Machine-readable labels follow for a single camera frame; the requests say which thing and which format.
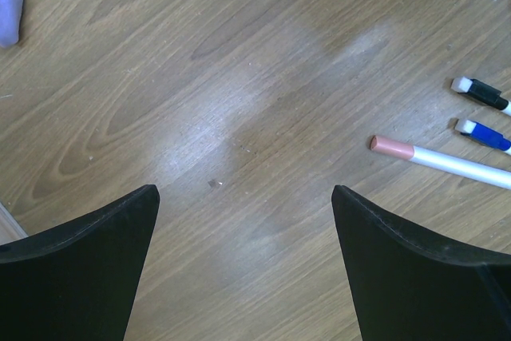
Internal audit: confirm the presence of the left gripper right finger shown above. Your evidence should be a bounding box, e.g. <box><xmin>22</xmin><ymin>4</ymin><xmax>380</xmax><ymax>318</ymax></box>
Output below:
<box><xmin>331</xmin><ymin>185</ymin><xmax>510</xmax><ymax>340</ymax></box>

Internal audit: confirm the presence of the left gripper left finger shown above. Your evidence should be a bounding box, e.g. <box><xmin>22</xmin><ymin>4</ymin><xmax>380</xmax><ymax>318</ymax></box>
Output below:
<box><xmin>1</xmin><ymin>184</ymin><xmax>160</xmax><ymax>340</ymax></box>

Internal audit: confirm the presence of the pink cap white marker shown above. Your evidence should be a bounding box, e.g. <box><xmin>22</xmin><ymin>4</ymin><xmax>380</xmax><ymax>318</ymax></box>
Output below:
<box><xmin>370</xmin><ymin>135</ymin><xmax>510</xmax><ymax>190</ymax></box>

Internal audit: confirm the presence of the blue cap whiteboard marker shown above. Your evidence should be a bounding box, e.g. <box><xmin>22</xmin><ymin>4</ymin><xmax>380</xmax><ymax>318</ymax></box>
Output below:
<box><xmin>454</xmin><ymin>119</ymin><xmax>510</xmax><ymax>155</ymax></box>

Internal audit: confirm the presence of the black cap whiteboard marker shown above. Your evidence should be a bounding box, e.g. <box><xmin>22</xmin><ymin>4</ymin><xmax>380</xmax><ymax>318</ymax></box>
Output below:
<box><xmin>450</xmin><ymin>77</ymin><xmax>510</xmax><ymax>116</ymax></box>

